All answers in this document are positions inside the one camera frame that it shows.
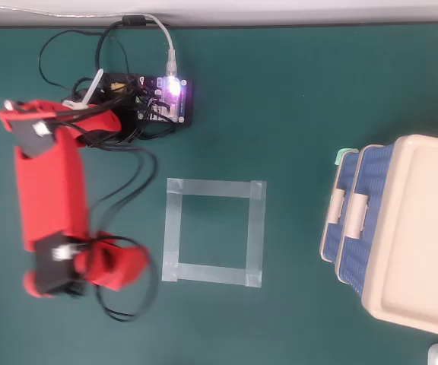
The red gripper housing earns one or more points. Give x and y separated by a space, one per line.
93 262

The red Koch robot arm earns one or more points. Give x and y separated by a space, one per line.
51 190

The beige plastic drawer cabinet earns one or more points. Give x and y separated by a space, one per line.
424 228

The translucent tape strip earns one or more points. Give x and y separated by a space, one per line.
256 235
211 273
171 228
215 188

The controller board on black plate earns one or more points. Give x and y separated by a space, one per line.
173 99

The white zip tie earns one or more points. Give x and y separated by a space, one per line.
89 93

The green tape scrap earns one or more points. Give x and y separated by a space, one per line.
340 155

